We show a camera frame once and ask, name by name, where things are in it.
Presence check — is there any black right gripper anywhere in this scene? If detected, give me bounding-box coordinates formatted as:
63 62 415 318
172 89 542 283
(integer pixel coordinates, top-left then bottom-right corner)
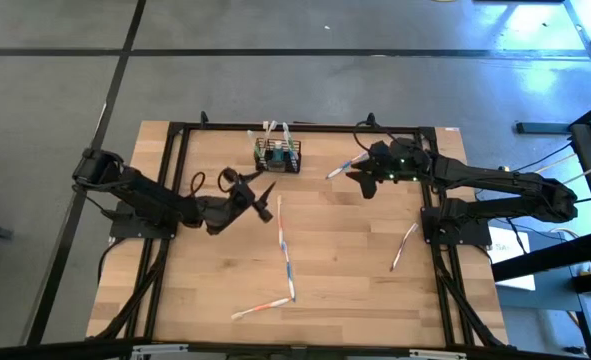
345 139 434 200

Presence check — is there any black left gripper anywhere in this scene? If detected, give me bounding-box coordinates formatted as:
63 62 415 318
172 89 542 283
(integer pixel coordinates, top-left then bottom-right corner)
197 168 278 236

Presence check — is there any blue white toothbrush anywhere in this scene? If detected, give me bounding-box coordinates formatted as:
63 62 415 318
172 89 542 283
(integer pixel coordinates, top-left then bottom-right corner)
324 152 371 181
280 121 299 170
282 241 298 303

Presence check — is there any green white toothbrush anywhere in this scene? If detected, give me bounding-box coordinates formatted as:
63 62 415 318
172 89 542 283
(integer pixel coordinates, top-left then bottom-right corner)
246 128 265 169

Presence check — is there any teal mouthwash bottle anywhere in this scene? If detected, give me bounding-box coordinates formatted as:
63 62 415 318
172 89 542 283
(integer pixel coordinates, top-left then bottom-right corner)
269 141 286 172

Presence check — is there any white paper sheet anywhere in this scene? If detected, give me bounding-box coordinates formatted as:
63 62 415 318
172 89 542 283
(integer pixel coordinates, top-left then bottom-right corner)
487 227 537 292

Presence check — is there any grey metal floor bar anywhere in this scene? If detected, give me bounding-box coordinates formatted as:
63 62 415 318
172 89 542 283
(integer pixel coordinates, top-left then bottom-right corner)
515 121 574 135

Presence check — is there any black metal beam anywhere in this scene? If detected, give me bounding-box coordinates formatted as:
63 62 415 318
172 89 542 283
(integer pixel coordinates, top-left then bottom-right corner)
491 230 591 282

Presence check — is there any black wire toothbrush caddy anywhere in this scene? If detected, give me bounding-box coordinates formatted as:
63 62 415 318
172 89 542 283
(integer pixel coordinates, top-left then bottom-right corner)
253 137 303 175

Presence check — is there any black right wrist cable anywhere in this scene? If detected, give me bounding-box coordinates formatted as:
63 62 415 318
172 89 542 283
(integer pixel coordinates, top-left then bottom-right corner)
352 119 392 147

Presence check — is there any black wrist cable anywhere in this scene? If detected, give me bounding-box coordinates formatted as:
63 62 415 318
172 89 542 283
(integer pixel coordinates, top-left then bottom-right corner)
188 167 240 200
352 119 392 147

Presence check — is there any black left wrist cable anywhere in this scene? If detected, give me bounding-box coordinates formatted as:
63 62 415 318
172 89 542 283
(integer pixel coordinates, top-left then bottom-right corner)
188 167 240 200

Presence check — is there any black aluminium table frame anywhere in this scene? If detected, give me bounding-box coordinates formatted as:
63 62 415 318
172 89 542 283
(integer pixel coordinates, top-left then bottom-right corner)
87 119 511 351

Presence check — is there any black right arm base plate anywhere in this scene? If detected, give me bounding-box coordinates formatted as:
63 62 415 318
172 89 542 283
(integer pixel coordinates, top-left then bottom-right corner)
420 205 492 247

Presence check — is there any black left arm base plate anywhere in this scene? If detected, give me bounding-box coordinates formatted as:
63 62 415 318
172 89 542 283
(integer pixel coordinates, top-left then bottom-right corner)
108 199 180 240

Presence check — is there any silver metal bracket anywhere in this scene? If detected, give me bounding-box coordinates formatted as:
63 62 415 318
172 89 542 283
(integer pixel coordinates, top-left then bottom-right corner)
131 343 190 359
408 348 469 360

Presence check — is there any white cable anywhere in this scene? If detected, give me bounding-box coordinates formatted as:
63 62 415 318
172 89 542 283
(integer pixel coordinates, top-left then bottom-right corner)
534 153 591 184

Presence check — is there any black camera rig bar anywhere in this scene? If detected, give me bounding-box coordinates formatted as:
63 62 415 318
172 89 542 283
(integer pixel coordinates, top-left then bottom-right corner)
0 337 591 360

